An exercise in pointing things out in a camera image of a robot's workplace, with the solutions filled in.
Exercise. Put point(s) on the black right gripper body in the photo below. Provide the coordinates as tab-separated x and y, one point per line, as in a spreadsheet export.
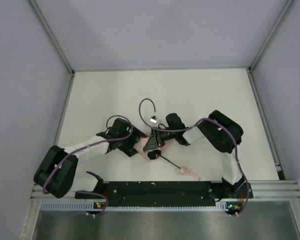
156	138

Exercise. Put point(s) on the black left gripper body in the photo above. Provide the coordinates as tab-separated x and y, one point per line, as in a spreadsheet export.
134	141

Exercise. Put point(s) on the pink and black folding umbrella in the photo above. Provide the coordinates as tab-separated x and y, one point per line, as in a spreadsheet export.
158	153

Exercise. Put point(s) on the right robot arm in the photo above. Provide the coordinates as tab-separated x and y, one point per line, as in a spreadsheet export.
223	134

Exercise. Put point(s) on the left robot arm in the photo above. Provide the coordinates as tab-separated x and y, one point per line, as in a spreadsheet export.
57	173

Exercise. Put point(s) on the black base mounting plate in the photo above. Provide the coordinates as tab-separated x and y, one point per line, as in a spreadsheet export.
167	193

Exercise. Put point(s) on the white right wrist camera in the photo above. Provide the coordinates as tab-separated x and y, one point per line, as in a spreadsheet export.
154	119

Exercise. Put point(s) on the grey slotted cable duct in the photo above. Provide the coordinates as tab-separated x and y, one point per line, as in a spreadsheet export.
97	206

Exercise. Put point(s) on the aluminium frame rail front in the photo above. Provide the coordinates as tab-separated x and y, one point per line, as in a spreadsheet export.
272	190

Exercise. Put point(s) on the aluminium frame post left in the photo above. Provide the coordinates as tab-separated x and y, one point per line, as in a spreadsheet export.
50	35

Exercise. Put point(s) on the aluminium frame post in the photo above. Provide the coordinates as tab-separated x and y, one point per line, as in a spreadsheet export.
280	19
50	35

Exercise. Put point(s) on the aluminium frame post right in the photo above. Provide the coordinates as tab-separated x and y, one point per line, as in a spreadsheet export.
280	19

